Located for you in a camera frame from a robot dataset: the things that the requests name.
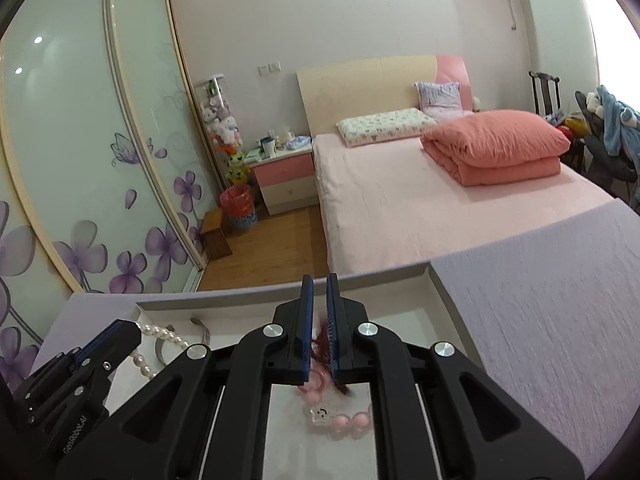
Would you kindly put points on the lilac tablecloth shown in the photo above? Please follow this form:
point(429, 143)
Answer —
point(550, 285)

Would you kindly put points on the dark fabric chair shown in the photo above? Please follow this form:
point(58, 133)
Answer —
point(600, 160)

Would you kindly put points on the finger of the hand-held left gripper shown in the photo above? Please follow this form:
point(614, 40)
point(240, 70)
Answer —
point(70, 357)
point(120, 345)

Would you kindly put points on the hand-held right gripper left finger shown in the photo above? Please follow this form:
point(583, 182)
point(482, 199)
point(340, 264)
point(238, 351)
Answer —
point(305, 330)

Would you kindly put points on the small wooden stool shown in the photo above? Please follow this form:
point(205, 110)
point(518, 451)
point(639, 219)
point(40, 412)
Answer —
point(215, 235)

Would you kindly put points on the clear tube of plush toys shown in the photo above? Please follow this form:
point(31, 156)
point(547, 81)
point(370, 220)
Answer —
point(220, 125)

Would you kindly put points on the flower print sliding wardrobe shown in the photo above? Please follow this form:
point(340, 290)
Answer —
point(75, 135)

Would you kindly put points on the bed with beige headboard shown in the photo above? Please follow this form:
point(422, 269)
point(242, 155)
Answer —
point(400, 200)

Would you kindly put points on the white wall outlet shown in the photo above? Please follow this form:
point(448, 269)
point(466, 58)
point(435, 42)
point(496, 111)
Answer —
point(269, 67)

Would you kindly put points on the grey cardboard box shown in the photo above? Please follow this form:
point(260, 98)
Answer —
point(395, 310)

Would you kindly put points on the blue plush garment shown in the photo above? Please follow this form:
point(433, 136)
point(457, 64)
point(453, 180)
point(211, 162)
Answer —
point(617, 125)

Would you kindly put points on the folded orange quilt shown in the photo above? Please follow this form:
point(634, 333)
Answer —
point(490, 140)

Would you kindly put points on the pink and white nightstand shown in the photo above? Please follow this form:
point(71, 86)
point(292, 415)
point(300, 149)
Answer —
point(285, 175)

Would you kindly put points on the white plush toy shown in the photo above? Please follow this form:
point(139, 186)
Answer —
point(593, 101)

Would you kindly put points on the lilac print pillow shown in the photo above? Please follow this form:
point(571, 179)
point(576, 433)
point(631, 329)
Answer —
point(440, 97)

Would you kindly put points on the white mug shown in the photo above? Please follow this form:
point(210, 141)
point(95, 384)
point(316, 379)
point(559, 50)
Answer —
point(268, 147)

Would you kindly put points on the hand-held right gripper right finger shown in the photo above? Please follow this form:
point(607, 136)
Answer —
point(332, 330)

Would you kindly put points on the dark wooden chair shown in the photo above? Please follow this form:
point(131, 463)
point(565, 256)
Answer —
point(542, 95)

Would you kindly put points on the waste bin with red bag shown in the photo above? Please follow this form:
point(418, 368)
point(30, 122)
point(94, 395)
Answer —
point(239, 210)

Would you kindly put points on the patterned cream pillow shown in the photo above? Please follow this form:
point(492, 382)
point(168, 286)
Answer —
point(385, 125)

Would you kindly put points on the colourful toy pile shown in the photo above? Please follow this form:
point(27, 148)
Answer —
point(570, 127)

